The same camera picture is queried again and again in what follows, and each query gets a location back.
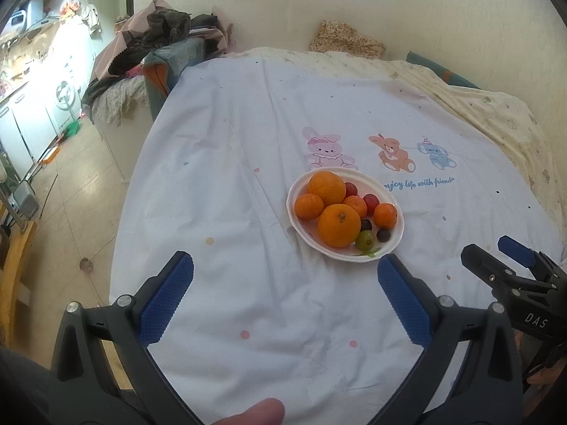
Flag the white lace cloth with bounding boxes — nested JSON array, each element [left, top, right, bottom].
[[82, 75, 149, 129]]

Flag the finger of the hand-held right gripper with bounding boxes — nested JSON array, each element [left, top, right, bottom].
[[497, 234, 566, 285], [461, 243, 550, 305]]

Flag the wooden chair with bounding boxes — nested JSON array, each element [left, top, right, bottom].
[[0, 219, 38, 346]]

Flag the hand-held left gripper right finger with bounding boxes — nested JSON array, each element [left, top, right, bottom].
[[370, 254, 523, 425]]

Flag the teal pillow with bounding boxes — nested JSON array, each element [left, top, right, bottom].
[[406, 51, 481, 90]]

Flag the white water heater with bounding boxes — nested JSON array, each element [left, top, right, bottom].
[[9, 1, 43, 27]]

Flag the white strawberry print plate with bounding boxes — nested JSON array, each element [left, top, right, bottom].
[[286, 167, 405, 264]]

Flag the cream patterned bedsheet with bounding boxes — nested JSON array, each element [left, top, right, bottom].
[[226, 46, 567, 231]]

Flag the small tangerine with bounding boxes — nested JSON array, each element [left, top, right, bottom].
[[294, 193, 325, 220], [342, 195, 368, 219], [373, 202, 398, 230]]

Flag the pile of dark clothes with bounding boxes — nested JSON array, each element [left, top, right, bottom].
[[108, 0, 235, 76]]

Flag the person's left hand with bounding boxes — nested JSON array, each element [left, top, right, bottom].
[[208, 397, 286, 425]]

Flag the small grey box appliance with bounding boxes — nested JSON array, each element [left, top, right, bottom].
[[11, 181, 40, 220]]

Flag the large orange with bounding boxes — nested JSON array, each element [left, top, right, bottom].
[[318, 203, 362, 249], [308, 171, 347, 206]]

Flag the hanging white cloth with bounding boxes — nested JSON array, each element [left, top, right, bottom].
[[82, 4, 102, 36]]

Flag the floral brown pillow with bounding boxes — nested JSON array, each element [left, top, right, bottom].
[[309, 20, 387, 59]]

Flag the white standing fan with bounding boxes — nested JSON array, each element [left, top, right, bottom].
[[54, 80, 78, 127]]

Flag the white kitchen cabinets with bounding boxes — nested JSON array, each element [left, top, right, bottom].
[[0, 22, 96, 182]]

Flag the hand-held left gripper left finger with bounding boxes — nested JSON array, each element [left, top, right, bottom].
[[51, 251, 209, 425]]

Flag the white bear print blanket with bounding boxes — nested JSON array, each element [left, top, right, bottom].
[[108, 55, 565, 425]]

